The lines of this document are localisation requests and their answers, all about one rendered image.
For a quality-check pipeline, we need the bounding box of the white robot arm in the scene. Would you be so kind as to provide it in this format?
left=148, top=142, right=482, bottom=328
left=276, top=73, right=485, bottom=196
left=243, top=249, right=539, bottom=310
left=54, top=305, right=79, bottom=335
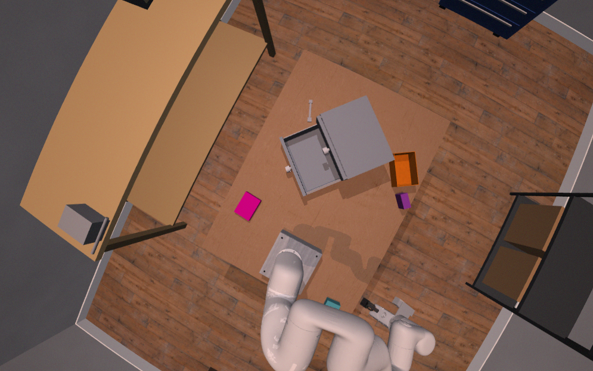
left=260, top=249, right=436, bottom=371

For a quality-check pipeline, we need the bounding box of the grey cabinet with drawer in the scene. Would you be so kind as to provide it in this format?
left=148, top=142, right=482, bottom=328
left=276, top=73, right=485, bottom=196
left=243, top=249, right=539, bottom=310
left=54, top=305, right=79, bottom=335
left=279, top=95, right=395, bottom=196

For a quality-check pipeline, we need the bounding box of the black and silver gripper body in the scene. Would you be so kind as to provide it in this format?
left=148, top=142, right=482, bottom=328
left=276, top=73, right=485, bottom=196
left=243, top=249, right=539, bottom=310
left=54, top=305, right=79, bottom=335
left=369, top=304, right=395, bottom=332

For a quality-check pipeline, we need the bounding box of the orange open box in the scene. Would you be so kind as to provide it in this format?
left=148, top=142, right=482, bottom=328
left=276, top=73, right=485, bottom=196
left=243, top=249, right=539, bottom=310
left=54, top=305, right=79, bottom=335
left=389, top=152, right=419, bottom=187

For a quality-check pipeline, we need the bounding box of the purple block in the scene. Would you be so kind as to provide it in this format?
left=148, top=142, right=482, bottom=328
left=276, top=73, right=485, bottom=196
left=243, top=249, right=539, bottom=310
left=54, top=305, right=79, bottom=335
left=395, top=193, right=411, bottom=209

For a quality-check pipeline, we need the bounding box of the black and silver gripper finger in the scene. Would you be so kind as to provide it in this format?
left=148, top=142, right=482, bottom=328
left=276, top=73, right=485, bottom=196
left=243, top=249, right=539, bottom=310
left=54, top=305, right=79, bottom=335
left=360, top=298, right=379, bottom=313

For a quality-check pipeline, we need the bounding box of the teal cube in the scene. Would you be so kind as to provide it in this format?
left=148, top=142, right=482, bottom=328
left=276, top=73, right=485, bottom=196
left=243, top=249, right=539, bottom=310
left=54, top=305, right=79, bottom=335
left=324, top=297, right=341, bottom=309

